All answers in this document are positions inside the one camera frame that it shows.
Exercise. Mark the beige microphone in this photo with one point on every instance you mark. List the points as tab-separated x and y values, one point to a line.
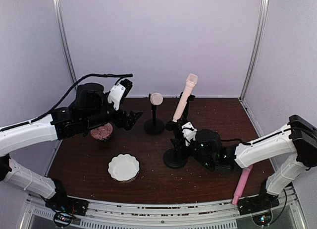
190	84
156	99

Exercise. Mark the pink microphone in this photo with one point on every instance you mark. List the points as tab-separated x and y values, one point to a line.
241	184

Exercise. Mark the left aluminium frame post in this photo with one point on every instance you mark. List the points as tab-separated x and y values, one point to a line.
64	42

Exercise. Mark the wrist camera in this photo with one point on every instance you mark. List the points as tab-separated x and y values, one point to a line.
118	92
189	133

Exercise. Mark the circuit board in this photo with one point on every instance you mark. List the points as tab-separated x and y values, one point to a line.
262	219
62	219

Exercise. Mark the left circuit board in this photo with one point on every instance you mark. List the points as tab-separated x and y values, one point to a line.
62	219

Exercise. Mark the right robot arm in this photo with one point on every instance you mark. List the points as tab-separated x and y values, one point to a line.
298	138

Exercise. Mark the aluminium frame post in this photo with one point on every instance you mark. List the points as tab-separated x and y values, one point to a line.
256	47
64	42

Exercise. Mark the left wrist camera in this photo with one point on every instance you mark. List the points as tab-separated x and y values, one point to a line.
118	92

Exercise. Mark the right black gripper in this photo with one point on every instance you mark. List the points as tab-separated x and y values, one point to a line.
179	134

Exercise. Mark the tall black mic stand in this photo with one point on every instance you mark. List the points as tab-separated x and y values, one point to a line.
183	120
176	158

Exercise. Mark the short black mic stand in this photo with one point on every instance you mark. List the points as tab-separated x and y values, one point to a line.
154	126

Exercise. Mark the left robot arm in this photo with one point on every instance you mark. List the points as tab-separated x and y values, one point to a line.
92	108

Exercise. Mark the white scalloped dish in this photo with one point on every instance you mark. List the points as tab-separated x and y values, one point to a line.
124	168

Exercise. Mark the right circuit board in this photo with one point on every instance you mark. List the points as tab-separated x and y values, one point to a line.
262	219

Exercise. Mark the right aluminium frame post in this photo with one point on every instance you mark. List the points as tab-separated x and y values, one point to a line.
256	47

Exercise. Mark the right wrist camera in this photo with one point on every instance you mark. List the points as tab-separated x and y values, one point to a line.
189	133

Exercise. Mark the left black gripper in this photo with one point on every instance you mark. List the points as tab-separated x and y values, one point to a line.
123	118

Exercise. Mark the red patterned bowl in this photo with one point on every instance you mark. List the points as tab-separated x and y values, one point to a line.
102	133

